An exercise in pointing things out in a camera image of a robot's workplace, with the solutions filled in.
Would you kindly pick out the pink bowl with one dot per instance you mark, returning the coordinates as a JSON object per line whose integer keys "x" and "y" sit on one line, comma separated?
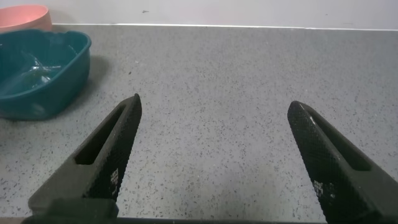
{"x": 25, "y": 17}

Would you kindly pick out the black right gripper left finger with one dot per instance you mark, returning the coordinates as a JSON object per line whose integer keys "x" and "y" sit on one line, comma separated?
{"x": 102, "y": 161}

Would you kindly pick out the teal plastic basin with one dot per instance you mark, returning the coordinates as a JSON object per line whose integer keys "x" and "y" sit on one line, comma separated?
{"x": 59, "y": 93}

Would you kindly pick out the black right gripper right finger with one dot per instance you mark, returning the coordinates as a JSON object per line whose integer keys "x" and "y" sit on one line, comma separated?
{"x": 335, "y": 168}

